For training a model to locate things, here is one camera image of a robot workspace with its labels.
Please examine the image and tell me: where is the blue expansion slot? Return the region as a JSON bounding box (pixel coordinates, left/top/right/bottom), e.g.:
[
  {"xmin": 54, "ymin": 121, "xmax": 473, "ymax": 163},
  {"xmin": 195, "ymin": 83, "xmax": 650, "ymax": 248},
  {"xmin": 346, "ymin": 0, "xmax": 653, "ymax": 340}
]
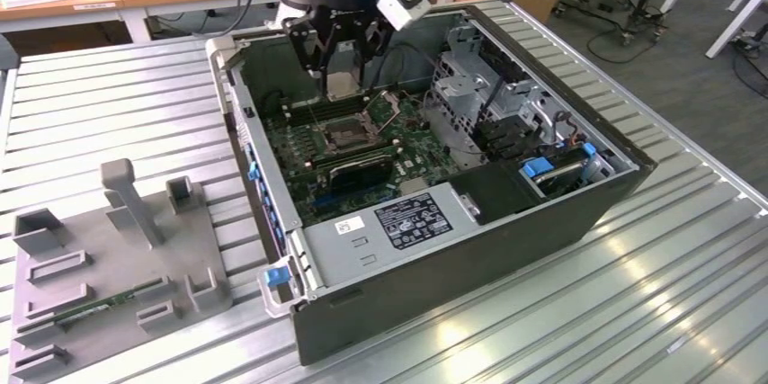
[{"xmin": 309, "ymin": 192, "xmax": 386, "ymax": 217}]

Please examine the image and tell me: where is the black RAM slot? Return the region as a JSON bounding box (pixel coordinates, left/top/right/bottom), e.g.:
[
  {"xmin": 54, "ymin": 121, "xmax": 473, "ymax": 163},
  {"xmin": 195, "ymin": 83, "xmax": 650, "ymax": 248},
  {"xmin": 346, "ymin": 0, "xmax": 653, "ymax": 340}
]
[
  {"xmin": 306, "ymin": 152, "xmax": 395, "ymax": 170},
  {"xmin": 282, "ymin": 96, "xmax": 367, "ymax": 112},
  {"xmin": 303, "ymin": 146, "xmax": 398, "ymax": 164},
  {"xmin": 285, "ymin": 103, "xmax": 369, "ymax": 121}
]

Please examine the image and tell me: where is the grey power supply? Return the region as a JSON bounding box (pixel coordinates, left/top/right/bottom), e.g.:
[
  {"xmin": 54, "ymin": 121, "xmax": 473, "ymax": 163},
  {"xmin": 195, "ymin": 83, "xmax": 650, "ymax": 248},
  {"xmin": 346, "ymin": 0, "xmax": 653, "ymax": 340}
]
[{"xmin": 298, "ymin": 183, "xmax": 483, "ymax": 290}]

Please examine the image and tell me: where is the dark grey PC case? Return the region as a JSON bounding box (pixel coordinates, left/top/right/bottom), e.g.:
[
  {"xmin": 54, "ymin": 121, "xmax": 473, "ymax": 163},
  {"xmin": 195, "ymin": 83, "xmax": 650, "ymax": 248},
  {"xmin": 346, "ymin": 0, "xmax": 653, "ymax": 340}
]
[{"xmin": 206, "ymin": 0, "xmax": 657, "ymax": 367}]

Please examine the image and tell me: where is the metal drive cage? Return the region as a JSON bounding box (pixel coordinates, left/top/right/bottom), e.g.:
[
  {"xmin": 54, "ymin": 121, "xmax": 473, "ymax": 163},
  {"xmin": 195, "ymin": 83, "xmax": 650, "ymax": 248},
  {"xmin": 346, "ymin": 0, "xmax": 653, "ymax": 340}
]
[{"xmin": 429, "ymin": 14, "xmax": 559, "ymax": 165}]

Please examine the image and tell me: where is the green RAM stick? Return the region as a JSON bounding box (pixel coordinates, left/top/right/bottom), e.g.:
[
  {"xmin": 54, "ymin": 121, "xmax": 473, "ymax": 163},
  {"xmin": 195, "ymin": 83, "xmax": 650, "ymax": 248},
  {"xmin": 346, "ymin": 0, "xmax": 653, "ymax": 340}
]
[{"xmin": 54, "ymin": 282, "xmax": 174, "ymax": 326}]

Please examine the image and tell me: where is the blue case latch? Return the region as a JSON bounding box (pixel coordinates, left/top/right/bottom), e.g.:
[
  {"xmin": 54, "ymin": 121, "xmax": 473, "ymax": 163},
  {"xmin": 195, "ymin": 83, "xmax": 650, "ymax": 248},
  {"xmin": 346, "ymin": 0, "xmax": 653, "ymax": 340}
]
[{"xmin": 263, "ymin": 267, "xmax": 291, "ymax": 289}]

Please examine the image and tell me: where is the white table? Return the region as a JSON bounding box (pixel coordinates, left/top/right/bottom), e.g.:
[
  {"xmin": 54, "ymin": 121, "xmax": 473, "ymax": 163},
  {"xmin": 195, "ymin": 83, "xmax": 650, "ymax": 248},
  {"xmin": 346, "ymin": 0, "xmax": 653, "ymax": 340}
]
[{"xmin": 705, "ymin": 0, "xmax": 768, "ymax": 59}]

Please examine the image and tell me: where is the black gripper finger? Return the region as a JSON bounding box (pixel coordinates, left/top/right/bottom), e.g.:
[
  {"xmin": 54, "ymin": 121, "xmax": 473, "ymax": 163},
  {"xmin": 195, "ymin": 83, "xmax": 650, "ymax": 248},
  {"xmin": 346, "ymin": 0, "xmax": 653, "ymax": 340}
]
[
  {"xmin": 285, "ymin": 14, "xmax": 334, "ymax": 100},
  {"xmin": 358, "ymin": 14, "xmax": 398, "ymax": 101}
]

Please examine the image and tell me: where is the metal socket cover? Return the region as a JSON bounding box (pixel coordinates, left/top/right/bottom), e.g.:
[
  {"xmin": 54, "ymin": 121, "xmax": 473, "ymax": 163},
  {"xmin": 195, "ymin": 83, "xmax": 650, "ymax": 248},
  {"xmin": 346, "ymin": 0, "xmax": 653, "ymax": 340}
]
[{"xmin": 363, "ymin": 89, "xmax": 411, "ymax": 128}]

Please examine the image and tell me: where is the black floor cable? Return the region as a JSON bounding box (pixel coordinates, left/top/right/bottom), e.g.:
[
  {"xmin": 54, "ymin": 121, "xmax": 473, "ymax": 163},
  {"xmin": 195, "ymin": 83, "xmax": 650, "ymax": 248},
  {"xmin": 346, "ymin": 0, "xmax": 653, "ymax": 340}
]
[{"xmin": 586, "ymin": 19, "xmax": 657, "ymax": 65}]

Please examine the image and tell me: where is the green motherboard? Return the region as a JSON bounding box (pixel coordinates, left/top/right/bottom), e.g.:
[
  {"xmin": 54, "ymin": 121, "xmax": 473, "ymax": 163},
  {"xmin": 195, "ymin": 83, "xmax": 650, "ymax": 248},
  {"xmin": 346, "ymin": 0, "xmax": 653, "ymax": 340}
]
[{"xmin": 263, "ymin": 91, "xmax": 465, "ymax": 228}]

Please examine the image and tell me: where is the grey plastic parts rack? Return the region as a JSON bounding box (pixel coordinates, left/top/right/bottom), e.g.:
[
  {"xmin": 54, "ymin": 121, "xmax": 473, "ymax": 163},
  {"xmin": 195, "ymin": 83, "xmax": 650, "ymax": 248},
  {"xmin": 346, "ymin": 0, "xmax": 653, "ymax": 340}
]
[{"xmin": 9, "ymin": 157, "xmax": 235, "ymax": 380}]

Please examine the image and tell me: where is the CPU socket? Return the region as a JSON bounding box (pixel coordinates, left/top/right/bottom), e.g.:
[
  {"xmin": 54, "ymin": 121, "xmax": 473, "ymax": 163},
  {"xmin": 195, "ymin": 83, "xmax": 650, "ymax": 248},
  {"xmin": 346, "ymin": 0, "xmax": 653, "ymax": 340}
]
[{"xmin": 317, "ymin": 114, "xmax": 390, "ymax": 155}]

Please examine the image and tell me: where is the blue disk carrier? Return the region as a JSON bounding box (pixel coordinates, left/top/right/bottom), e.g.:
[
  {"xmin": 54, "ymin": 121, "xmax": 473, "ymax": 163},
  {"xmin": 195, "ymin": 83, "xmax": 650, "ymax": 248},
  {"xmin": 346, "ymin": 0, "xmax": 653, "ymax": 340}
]
[{"xmin": 521, "ymin": 156, "xmax": 555, "ymax": 178}]

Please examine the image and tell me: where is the coloured wire bundle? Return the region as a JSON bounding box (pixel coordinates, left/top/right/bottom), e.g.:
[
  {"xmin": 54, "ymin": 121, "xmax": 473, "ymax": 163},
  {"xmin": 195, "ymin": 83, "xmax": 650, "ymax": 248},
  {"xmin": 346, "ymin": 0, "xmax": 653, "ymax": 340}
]
[{"xmin": 553, "ymin": 110, "xmax": 589, "ymax": 147}]

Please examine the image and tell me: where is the silver green CPU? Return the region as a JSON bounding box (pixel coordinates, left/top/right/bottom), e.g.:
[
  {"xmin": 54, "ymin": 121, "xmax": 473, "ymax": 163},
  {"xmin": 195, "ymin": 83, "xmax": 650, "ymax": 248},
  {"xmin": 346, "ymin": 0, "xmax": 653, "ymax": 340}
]
[{"xmin": 327, "ymin": 67, "xmax": 369, "ymax": 103}]

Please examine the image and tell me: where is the black looped case wire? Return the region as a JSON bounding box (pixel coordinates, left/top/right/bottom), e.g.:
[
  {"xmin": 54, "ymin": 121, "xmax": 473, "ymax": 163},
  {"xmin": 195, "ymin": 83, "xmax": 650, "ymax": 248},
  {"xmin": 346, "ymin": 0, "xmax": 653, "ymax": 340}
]
[{"xmin": 369, "ymin": 43, "xmax": 435, "ymax": 89}]

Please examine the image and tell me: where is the black expansion card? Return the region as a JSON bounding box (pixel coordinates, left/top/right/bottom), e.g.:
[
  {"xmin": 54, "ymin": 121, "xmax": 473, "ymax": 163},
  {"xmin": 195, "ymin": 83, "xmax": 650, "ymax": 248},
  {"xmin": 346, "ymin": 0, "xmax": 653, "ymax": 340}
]
[{"xmin": 329, "ymin": 155, "xmax": 398, "ymax": 196}]

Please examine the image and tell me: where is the thin wire locking lever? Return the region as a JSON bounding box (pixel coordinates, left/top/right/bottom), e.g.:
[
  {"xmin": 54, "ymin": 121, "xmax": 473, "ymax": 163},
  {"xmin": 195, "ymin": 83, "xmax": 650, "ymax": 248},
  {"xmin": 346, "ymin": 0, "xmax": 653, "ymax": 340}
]
[{"xmin": 302, "ymin": 94, "xmax": 321, "ymax": 129}]

